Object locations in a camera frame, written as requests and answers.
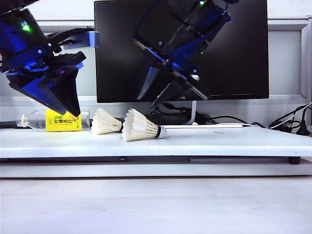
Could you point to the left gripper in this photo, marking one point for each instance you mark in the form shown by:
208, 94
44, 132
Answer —
29, 61

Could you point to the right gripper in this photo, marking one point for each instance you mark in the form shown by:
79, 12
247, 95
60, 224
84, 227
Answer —
170, 36

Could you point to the white feather shuttlecock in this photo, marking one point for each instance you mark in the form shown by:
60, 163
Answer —
139, 129
104, 124

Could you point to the clear bottle yellow label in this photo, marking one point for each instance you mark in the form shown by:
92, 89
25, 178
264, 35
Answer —
56, 124

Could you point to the black power strip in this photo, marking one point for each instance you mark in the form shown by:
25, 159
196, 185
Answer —
175, 119

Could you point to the black computer monitor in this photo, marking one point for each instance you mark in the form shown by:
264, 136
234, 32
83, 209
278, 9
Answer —
114, 73

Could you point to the black flat strip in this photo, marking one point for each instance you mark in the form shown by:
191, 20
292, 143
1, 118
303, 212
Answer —
7, 124

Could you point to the white raised desk board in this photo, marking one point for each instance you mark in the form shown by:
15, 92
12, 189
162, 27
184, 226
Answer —
156, 148

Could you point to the silver monitor stand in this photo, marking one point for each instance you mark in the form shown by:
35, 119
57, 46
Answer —
219, 125

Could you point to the black power plug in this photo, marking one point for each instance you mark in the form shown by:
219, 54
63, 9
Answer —
303, 130

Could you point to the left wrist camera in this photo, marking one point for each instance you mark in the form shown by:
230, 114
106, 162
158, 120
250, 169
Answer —
92, 39

